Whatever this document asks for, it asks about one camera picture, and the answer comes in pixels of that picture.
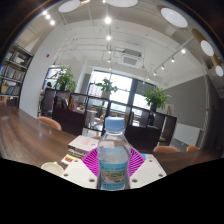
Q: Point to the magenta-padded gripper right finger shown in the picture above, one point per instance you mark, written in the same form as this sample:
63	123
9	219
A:
148	170

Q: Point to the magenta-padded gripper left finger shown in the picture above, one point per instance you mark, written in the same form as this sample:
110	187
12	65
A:
80	171

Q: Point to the clear water bottle blue cap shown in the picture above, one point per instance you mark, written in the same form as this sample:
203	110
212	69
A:
114	156

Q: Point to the stack of colourful books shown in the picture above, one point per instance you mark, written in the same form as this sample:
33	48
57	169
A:
81	145

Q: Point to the dark low shelf unit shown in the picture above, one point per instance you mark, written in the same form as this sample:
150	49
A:
66	116

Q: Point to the orange chairs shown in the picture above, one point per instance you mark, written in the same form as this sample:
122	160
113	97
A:
50	122

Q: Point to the potted green plants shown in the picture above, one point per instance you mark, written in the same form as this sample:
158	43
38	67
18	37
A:
156	97

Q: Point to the person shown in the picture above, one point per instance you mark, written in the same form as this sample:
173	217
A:
48	85

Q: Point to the ceiling air conditioner unit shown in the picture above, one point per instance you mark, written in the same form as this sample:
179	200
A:
130	59

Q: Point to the ceiling lights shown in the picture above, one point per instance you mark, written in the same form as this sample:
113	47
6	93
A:
174	17

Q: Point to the white wall panel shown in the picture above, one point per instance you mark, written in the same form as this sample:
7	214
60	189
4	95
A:
186	134

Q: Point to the tall wall bookshelf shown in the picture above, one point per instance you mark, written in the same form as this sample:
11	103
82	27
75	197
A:
13	76

